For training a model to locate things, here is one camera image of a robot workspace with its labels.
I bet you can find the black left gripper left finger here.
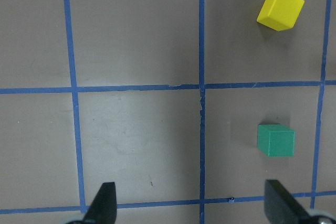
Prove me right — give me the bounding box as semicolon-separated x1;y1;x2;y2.
81;182;117;224

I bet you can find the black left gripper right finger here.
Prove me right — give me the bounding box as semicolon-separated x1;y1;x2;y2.
264;179;310;224

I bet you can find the green wooden block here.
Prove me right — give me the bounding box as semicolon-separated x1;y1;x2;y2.
257;124;296;157

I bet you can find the yellow wooden block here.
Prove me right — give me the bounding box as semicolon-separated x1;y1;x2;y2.
257;0;305;31

